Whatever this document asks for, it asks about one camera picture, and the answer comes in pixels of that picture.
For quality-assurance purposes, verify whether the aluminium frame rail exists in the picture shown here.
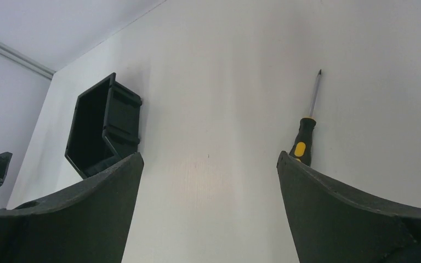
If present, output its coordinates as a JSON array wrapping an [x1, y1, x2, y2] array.
[[0, 42, 55, 80]]

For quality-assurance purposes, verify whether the black yellow screwdriver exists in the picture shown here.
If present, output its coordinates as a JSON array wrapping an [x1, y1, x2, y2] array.
[[289, 69, 322, 167]]

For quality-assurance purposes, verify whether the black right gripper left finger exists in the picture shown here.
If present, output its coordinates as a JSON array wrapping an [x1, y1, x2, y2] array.
[[0, 153, 144, 262]]

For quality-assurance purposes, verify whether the black plastic bin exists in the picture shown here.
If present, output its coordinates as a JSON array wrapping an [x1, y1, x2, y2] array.
[[65, 72, 143, 179]]

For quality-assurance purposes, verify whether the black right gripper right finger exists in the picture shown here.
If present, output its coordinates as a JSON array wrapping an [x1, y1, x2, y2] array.
[[277, 151, 421, 262]]

